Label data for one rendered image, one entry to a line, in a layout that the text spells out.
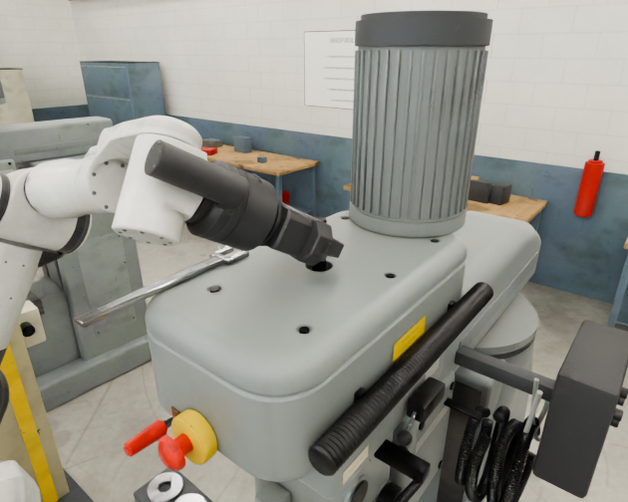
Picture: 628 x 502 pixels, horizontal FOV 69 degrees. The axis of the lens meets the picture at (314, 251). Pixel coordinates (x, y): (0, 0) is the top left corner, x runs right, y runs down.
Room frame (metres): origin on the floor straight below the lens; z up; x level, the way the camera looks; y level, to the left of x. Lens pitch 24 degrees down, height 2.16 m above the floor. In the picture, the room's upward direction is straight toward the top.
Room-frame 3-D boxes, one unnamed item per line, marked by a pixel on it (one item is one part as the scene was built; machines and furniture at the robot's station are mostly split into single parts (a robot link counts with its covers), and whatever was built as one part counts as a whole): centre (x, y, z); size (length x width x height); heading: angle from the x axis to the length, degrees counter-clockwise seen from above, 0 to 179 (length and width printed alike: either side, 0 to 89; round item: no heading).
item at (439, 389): (0.54, -0.15, 1.66); 0.12 x 0.04 x 0.04; 142
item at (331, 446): (0.51, -0.14, 1.79); 0.45 x 0.04 x 0.04; 142
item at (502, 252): (0.97, -0.32, 1.66); 0.80 x 0.23 x 0.20; 142
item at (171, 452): (0.38, 0.15, 1.76); 0.04 x 0.03 x 0.04; 52
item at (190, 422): (0.39, 0.14, 1.76); 0.06 x 0.02 x 0.06; 52
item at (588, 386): (0.60, -0.46, 1.62); 0.20 x 0.09 x 0.21; 142
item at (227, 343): (0.59, -0.02, 1.81); 0.47 x 0.26 x 0.16; 142
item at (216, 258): (0.52, 0.18, 1.89); 0.24 x 0.04 x 0.01; 144
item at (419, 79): (0.77, -0.16, 2.05); 0.20 x 0.20 x 0.32
